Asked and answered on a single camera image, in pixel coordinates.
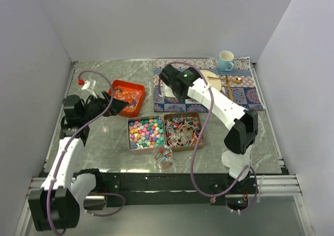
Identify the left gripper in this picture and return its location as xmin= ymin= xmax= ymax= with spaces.
xmin=80 ymin=90 xmax=128 ymax=123

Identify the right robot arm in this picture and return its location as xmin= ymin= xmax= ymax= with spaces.
xmin=159 ymin=62 xmax=258 ymax=194

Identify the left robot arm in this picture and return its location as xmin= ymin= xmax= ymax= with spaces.
xmin=28 ymin=91 xmax=123 ymax=235

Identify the tin of star candies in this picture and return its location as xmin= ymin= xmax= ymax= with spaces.
xmin=127 ymin=115 xmax=166 ymax=154

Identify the orange plastic tray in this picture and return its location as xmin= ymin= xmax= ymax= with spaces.
xmin=108 ymin=80 xmax=146 ymax=117

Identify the gold spoon on plate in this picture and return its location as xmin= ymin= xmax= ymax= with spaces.
xmin=207 ymin=76 xmax=220 ymax=80

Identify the cream and orange plate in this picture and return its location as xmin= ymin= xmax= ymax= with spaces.
xmin=200 ymin=70 xmax=222 ymax=92

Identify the gold knife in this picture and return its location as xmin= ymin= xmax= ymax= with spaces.
xmin=225 ymin=75 xmax=234 ymax=102

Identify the light blue mug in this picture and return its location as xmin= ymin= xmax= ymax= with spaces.
xmin=218 ymin=51 xmax=235 ymax=72

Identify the gold spoon on mat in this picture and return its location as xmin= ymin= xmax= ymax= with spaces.
xmin=231 ymin=77 xmax=243 ymax=84

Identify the patterned cloth placemat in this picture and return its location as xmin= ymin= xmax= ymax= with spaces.
xmin=153 ymin=56 xmax=265 ymax=113

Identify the clear plastic cup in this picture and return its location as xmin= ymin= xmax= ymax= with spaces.
xmin=153 ymin=145 xmax=173 ymax=170

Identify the clear round lid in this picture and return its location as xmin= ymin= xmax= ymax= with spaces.
xmin=221 ymin=150 xmax=234 ymax=168

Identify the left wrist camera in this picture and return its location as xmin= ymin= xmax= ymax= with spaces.
xmin=81 ymin=79 xmax=96 ymax=90

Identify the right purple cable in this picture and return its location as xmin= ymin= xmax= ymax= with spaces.
xmin=155 ymin=61 xmax=259 ymax=214

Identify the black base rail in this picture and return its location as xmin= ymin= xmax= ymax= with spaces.
xmin=39 ymin=168 xmax=290 ymax=216

